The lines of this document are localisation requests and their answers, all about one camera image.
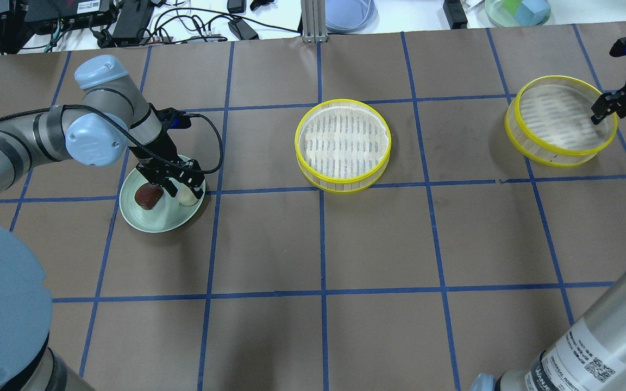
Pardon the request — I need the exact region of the white steamed bun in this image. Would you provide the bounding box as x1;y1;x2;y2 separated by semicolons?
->
176;183;202;207

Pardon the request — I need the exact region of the blue plate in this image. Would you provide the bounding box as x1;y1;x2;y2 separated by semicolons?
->
324;1;376;33

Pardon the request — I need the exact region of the dark red bun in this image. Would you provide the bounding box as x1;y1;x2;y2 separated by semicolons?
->
134;182;164;211

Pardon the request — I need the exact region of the yellow steamer basket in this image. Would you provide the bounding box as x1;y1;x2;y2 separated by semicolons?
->
294;99;392;194
504;75;618;168

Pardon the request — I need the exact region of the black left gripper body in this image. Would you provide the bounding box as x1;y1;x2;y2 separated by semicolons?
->
135;108;206;188

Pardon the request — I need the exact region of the black power adapter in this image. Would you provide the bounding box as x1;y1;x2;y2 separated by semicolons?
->
228;18;259;41

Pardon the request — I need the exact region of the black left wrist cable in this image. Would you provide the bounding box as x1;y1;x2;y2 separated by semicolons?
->
0;104;223;175

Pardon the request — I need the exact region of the light green plate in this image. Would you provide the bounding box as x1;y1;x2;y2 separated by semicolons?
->
119;168;206;234

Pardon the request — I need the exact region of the green bowl with sponges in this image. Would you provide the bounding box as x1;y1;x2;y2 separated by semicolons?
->
484;1;552;27

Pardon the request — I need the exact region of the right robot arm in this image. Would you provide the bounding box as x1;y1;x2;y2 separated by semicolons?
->
471;36;626;390

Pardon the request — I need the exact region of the aluminium frame post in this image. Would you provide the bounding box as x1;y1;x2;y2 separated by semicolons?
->
301;0;328;43

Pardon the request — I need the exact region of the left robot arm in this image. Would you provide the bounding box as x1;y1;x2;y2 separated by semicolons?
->
0;55;210;390

